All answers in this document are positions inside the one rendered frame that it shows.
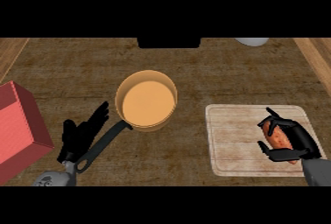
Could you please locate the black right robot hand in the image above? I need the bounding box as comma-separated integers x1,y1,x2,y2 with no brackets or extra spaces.
256,107,325,163

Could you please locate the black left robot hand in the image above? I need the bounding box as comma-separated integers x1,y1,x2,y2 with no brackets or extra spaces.
56,101,111,164

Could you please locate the orange sweet potato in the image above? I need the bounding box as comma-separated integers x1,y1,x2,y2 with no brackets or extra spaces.
263,120,300,165

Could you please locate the pale wooden cutting board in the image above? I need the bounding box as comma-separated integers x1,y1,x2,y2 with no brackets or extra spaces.
204,104,328,178

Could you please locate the red box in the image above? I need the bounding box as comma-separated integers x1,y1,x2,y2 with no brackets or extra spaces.
0,80,56,186

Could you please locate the white round object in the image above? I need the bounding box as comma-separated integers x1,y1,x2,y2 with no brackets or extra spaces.
234,38,270,47

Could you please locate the black rectangular appliance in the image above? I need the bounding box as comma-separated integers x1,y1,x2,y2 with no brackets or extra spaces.
137,38,202,49

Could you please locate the orange pot with black handle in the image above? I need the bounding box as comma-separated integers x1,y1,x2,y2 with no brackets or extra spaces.
74,69,179,174

